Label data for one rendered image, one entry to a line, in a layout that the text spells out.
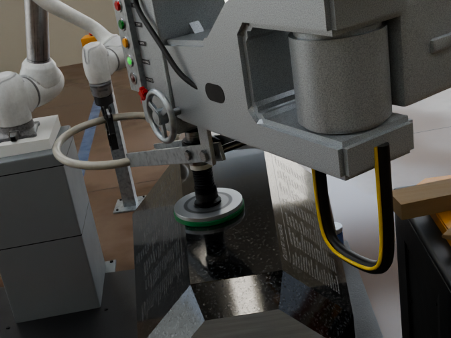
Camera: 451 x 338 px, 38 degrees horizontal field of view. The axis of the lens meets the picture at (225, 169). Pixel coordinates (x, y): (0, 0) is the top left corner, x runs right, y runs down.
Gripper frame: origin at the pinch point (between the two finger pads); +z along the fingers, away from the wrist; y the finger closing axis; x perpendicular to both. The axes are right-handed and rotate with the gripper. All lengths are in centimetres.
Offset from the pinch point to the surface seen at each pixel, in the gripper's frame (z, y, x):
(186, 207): -6, 86, 9
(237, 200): -6, 91, 24
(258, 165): -2, 62, 42
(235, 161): -2, 53, 36
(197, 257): -5, 112, 5
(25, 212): 28, -11, -42
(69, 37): 84, -612, 32
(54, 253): 50, -8, -35
